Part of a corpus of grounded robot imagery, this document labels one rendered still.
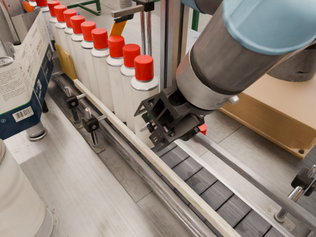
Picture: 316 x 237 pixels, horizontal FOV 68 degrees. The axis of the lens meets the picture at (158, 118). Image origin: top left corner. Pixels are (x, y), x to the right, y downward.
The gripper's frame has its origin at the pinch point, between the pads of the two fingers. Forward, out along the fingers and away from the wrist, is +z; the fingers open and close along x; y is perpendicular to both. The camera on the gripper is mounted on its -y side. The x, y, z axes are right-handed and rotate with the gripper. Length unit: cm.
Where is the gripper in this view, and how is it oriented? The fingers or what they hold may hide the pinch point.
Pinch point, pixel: (161, 131)
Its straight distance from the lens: 47.9
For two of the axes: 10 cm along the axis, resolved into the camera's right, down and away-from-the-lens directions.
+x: 5.5, 8.2, -1.7
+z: -3.2, 3.9, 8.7
